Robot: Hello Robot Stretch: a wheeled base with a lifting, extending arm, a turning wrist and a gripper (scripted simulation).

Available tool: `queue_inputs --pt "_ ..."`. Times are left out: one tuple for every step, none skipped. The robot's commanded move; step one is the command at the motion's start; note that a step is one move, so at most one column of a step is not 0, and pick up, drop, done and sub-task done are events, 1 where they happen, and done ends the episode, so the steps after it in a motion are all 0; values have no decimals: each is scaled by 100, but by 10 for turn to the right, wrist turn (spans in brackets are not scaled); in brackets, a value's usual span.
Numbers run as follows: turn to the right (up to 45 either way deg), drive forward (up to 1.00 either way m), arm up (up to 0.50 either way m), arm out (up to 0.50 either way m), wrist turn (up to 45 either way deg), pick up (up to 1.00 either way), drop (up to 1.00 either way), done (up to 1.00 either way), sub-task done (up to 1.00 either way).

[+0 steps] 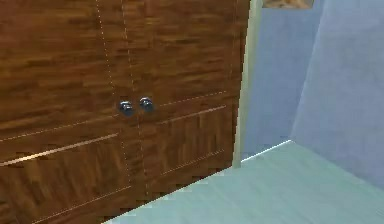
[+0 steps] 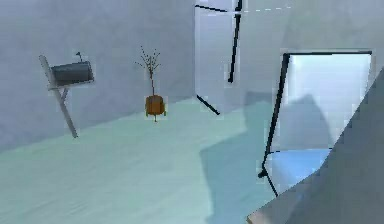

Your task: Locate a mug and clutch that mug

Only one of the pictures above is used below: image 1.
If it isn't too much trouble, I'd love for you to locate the brown wooden cupboard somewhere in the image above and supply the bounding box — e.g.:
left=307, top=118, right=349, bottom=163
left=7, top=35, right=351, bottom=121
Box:
left=0, top=0, right=264, bottom=224

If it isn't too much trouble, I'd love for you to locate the framed wall picture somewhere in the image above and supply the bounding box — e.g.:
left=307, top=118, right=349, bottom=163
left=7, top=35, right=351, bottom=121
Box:
left=262, top=0, right=315, bottom=10

